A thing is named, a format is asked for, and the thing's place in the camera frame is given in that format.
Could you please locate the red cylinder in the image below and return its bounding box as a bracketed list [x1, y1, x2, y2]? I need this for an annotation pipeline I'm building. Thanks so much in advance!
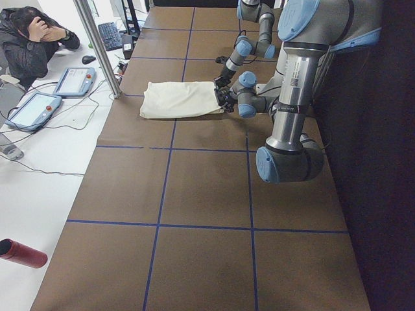
[1, 238, 48, 268]

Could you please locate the teach pendant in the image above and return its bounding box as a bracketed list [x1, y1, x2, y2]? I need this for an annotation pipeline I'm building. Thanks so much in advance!
[53, 67, 96, 98]
[5, 92, 62, 132]

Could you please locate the cream long-sleeve cat T-shirt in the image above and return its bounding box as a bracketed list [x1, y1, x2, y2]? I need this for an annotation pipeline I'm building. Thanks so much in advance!
[139, 82, 224, 119]

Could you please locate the seated person in black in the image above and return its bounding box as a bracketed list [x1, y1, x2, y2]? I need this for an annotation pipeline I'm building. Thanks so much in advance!
[1, 6, 80, 89]

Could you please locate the black computer mouse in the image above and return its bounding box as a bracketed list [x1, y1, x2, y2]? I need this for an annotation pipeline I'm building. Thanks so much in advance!
[81, 55, 96, 65]

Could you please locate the near teach pendant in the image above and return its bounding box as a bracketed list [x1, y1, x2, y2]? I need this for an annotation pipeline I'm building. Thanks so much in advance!
[5, 92, 62, 132]

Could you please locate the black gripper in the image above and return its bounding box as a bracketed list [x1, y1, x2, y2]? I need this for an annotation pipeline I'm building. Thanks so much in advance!
[214, 56, 233, 88]
[214, 87, 237, 113]

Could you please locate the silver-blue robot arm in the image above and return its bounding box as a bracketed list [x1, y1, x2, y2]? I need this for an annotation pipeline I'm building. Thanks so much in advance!
[214, 1, 276, 88]
[214, 1, 383, 183]

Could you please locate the black box with label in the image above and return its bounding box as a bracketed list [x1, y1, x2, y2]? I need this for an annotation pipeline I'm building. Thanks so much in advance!
[122, 34, 134, 60]

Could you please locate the aluminium frame post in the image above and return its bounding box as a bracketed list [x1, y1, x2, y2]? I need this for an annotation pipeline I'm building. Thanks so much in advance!
[73, 0, 122, 98]

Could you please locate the far teach pendant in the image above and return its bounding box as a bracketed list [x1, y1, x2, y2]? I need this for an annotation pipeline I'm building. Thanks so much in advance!
[53, 67, 96, 98]

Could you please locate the black keyboard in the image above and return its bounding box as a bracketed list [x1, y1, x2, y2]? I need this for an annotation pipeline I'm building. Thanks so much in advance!
[98, 22, 123, 51]

